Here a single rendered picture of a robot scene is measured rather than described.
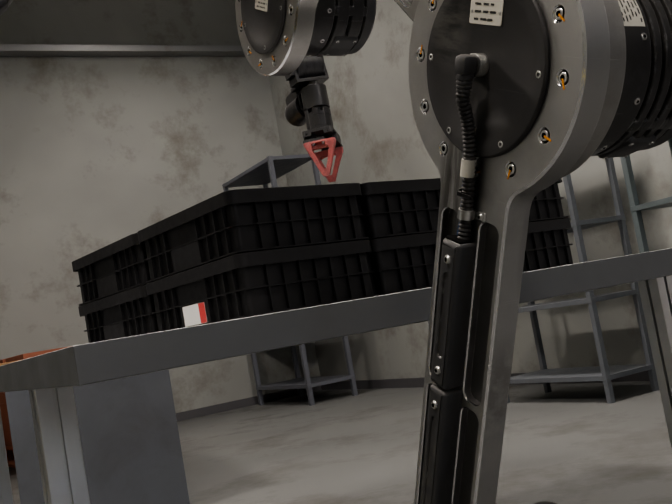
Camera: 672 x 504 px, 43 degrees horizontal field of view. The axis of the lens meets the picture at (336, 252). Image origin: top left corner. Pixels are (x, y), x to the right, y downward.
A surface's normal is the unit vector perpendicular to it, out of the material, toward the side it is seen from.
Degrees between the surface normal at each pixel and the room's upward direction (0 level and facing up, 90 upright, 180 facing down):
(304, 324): 90
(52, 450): 90
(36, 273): 90
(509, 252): 115
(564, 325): 90
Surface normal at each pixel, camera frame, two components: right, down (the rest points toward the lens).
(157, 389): 0.33, -0.13
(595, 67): 0.50, 0.21
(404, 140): -0.86, 0.11
